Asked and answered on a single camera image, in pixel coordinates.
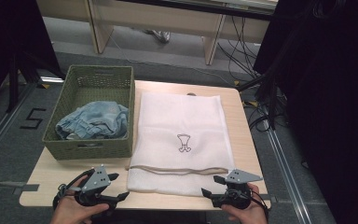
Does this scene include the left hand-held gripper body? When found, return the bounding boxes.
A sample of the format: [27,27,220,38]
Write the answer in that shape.
[65,164,119,217]

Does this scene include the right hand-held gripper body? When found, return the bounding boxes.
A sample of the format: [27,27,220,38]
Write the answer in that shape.
[211,168,264,210]

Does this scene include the green woven basket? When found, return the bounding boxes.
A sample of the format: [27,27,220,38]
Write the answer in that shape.
[41,64,136,161]

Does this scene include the light blue denim shorts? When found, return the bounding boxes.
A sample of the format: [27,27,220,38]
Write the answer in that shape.
[55,100,130,141]

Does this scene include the white mesh laundry bag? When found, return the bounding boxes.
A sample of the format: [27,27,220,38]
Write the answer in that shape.
[124,91,237,198]

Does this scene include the person's right hand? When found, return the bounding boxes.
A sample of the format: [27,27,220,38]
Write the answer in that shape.
[220,182,269,224]

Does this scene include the person's left hand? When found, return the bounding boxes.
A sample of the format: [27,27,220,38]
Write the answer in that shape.
[49,175,110,224]

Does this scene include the black metal stand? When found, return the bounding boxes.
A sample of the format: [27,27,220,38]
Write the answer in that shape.
[237,69,282,131]
[5,50,66,114]

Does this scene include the black curtain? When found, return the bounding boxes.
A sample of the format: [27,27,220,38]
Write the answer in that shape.
[253,0,358,224]
[0,0,67,108]

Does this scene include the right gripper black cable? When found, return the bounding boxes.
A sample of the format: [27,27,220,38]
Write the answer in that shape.
[251,189,270,218]

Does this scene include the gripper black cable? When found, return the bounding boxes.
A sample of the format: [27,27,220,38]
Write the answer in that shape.
[52,182,76,213]
[251,189,270,218]

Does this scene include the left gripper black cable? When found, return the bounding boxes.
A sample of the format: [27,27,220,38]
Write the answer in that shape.
[52,182,76,213]

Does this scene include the metal floor rail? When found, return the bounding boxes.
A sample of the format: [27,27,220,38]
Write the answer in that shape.
[265,125,312,224]
[0,83,40,169]

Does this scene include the bundle of black cables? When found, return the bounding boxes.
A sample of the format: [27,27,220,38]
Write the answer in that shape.
[216,15,262,82]

